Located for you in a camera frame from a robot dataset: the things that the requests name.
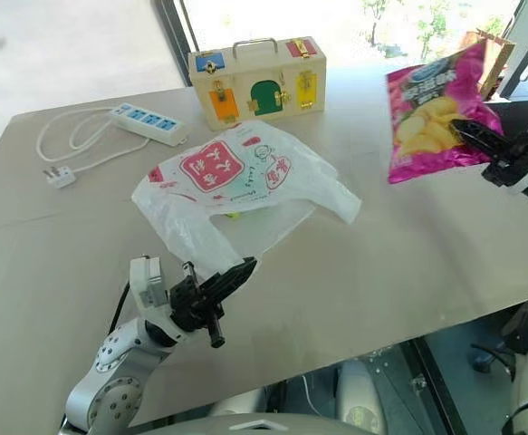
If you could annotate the black office chair base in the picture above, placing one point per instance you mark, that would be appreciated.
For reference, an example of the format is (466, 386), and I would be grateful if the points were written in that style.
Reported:
(494, 355)

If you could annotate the pink potato chip bag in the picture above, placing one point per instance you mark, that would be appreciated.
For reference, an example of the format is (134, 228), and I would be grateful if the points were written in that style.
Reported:
(431, 113)

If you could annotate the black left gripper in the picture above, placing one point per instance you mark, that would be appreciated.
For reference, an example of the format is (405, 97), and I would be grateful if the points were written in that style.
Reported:
(189, 308)

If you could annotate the dark window frame post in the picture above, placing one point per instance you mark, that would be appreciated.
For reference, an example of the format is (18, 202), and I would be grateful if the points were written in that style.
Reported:
(175, 41)

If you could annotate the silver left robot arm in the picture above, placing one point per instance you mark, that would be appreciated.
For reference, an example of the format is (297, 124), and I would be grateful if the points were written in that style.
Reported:
(118, 385)

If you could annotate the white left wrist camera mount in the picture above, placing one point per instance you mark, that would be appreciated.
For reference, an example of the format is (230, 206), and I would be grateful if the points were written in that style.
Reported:
(148, 283)

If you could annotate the brown paper bag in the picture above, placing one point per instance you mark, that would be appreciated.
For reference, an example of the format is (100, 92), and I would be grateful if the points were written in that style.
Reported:
(494, 68)

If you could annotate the small yellow green object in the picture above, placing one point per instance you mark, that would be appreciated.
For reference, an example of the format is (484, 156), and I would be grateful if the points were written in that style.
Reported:
(233, 215)

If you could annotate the white blue power strip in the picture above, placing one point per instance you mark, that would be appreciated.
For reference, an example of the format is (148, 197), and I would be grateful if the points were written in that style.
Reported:
(150, 123)

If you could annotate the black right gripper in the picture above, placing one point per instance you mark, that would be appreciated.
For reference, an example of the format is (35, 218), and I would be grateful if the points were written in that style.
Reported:
(517, 156)

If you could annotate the white printed plastic bag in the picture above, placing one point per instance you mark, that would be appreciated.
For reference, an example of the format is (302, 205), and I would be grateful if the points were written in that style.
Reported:
(227, 176)

